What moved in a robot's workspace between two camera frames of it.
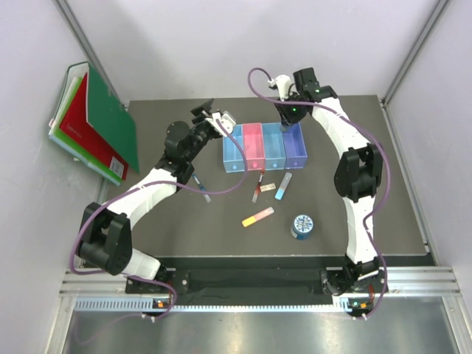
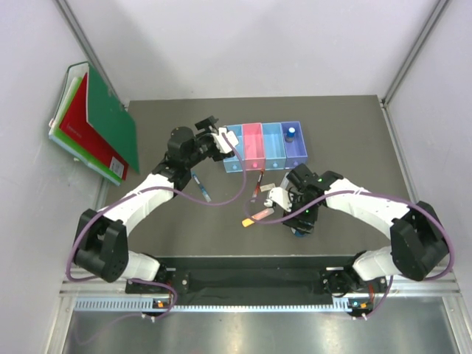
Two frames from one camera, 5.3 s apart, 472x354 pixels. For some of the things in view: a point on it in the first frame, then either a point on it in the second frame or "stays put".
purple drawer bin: [296, 156] stays put
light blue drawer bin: [232, 155] stays put
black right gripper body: [292, 113] → [310, 216]
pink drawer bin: [253, 139] stays put
